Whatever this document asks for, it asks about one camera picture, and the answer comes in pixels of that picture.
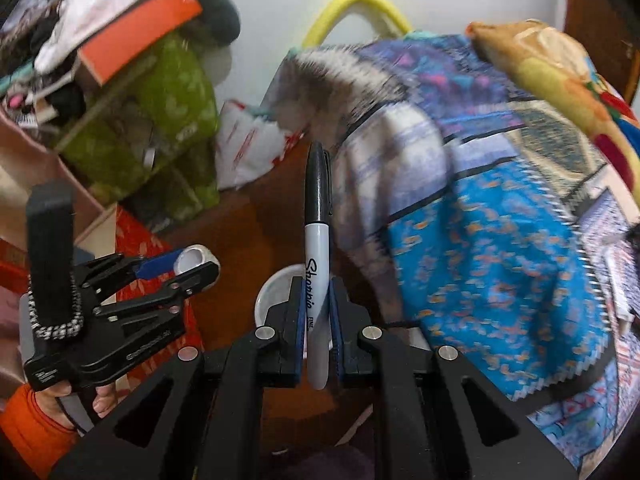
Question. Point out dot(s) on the brown wooden door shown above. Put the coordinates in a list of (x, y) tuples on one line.
[(608, 41)]

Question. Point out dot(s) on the colourful fleece blanket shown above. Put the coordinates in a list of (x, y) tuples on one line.
[(557, 68)]

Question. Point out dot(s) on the white plastic bag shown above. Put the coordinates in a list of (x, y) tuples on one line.
[(249, 143)]

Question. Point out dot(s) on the black Sharpie marker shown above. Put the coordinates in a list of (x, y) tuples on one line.
[(317, 213)]

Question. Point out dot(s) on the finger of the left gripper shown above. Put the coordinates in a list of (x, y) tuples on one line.
[(172, 293), (109, 274)]

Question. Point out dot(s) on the grey tape roll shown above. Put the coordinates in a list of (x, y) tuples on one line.
[(193, 256)]

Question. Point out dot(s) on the blue patchwork bed sheet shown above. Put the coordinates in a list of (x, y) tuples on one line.
[(480, 213)]

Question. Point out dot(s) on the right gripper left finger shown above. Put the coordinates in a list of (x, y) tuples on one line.
[(283, 366)]

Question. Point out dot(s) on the green patterned bag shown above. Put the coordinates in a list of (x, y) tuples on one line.
[(146, 139)]

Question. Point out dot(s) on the orange box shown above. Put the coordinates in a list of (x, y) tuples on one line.
[(111, 49)]

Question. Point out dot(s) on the left hand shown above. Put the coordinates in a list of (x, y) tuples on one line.
[(72, 410)]

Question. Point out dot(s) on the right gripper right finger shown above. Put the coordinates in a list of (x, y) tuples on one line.
[(347, 322)]

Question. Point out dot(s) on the orange sleeve forearm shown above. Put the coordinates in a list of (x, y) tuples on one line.
[(39, 440)]

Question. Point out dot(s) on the yellow foam tube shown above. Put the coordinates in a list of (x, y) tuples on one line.
[(382, 15)]

